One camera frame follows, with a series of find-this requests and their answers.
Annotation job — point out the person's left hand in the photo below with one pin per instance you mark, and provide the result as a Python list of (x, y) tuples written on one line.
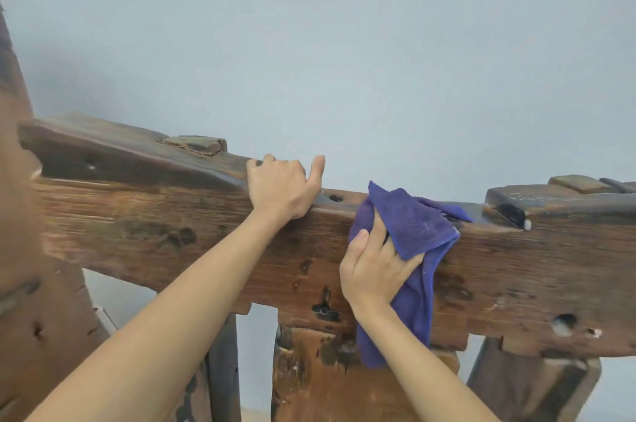
[(278, 188)]

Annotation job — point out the person's right hand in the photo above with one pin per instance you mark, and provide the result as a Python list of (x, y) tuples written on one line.
[(372, 272)]

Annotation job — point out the person's left thumb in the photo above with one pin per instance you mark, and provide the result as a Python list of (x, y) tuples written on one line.
[(316, 173)]

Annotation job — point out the person's right thumb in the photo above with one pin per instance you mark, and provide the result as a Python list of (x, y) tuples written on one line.
[(356, 250)]

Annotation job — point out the purple cleaning cloth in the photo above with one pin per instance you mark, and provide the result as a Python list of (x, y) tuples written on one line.
[(412, 233)]

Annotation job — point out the rustic wooden top rail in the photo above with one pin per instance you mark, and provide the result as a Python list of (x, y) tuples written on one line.
[(149, 218)]

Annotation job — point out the person's left forearm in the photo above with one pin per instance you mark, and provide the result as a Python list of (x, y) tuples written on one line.
[(164, 317)]

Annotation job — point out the person's right forearm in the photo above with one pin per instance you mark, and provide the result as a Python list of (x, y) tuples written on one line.
[(422, 367)]

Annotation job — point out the weathered brown wooden slat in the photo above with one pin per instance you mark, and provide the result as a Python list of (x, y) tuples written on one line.
[(318, 377)]

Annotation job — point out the narrow dark wooden slat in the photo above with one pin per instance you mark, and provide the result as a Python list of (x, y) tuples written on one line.
[(223, 367)]

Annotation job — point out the angled dark wooden slat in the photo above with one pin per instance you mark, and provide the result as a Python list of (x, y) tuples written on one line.
[(531, 387)]

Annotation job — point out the wooden tenon peg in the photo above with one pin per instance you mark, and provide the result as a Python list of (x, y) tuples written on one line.
[(580, 183)]

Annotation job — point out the wide wooden side plank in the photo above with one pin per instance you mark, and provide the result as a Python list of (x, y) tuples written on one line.
[(35, 297)]

